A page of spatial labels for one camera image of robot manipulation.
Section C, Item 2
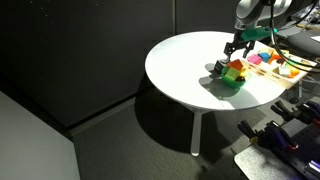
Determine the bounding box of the yellow-green block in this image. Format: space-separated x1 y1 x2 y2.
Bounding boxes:
223 67 240 82

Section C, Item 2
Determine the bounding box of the white table leg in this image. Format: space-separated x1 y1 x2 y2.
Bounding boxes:
189 111 203 157

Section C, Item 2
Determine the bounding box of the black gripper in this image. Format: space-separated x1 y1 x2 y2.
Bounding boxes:
223 29 257 64

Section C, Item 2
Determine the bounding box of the black perforated breadboard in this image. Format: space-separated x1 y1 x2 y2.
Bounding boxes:
273 123 320 180

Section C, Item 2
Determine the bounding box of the orange fruit toy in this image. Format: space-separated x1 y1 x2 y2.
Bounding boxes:
288 64 301 79

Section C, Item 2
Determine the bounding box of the wooden tray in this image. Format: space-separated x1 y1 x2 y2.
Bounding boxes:
240 46 318 90

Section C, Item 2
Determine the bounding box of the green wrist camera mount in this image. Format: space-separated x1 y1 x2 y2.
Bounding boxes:
240 27 278 42

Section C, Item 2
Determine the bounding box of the blue block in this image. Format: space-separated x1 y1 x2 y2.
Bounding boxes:
257 51 273 64

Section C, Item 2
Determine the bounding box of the pink block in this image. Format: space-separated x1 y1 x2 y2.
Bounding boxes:
247 54 263 66

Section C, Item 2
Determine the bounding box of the grey block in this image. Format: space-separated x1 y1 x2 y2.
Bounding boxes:
278 65 292 77

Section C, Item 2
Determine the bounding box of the grey metal plate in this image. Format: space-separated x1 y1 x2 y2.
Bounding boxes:
233 144 301 180

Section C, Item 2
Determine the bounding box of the green bowl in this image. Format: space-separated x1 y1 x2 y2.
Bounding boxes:
220 65 253 90

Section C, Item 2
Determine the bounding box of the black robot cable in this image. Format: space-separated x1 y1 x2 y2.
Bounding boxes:
268 0 320 74

